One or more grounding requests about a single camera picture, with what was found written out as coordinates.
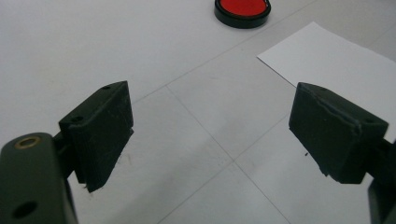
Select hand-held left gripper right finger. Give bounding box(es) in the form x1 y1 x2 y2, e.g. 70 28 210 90
289 81 396 185

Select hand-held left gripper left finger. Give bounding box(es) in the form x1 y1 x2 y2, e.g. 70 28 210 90
52 80 134 193

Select white paper sheet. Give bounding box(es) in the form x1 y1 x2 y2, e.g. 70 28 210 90
257 21 396 144

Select round black red ink pad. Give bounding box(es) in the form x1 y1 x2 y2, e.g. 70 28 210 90
214 0 272 30

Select white table cover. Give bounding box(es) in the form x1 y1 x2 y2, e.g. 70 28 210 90
0 0 396 224

